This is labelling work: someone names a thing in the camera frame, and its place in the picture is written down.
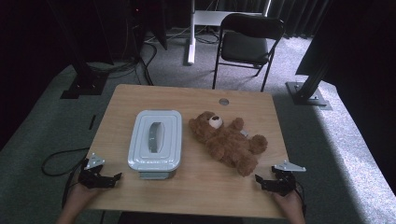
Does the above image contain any dark curtain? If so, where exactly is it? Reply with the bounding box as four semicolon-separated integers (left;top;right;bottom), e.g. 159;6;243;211
214;0;332;39

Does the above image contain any person's right hand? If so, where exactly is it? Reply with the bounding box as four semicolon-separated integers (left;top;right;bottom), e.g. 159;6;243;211
272;189;304;218

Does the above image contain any black stand with grey base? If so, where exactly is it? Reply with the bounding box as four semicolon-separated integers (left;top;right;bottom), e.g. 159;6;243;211
285;46;332;111

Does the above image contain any person's left hand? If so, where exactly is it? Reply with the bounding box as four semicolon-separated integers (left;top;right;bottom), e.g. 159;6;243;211
65;183;105;211

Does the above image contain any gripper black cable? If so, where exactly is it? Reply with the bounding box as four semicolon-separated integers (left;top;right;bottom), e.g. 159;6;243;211
293;180;308;217
61;158;87;209

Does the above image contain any black stand with square base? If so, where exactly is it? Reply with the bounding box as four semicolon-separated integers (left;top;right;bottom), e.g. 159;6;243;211
46;0;110;100

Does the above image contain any white desk frame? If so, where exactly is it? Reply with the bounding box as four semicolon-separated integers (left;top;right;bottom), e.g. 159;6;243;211
186;0;273;66

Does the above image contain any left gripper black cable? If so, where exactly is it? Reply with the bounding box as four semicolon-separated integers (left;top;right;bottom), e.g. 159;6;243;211
61;158;87;209

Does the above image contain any black looped floor cable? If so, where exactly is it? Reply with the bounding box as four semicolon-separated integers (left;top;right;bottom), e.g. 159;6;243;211
41;147;92;177

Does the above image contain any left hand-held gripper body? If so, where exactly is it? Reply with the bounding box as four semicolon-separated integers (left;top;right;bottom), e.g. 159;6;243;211
78;152;108;189

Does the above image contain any white plastic box lid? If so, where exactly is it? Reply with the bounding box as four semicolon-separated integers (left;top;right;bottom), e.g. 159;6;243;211
127;109;183;173

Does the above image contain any bundle of black floor cables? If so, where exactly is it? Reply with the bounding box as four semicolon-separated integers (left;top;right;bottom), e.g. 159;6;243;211
87;40;158;87

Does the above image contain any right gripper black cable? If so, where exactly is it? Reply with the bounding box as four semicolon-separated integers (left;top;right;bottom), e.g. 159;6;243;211
293;180;308;217

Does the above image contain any black folding chair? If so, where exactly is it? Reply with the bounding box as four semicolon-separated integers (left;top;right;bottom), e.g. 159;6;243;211
212;12;286;93

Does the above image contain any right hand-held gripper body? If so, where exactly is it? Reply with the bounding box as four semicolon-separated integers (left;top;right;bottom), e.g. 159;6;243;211
270;160;307;197

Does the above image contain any brown teddy bear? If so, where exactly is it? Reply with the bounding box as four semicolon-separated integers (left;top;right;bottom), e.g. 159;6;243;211
188;110;269;177

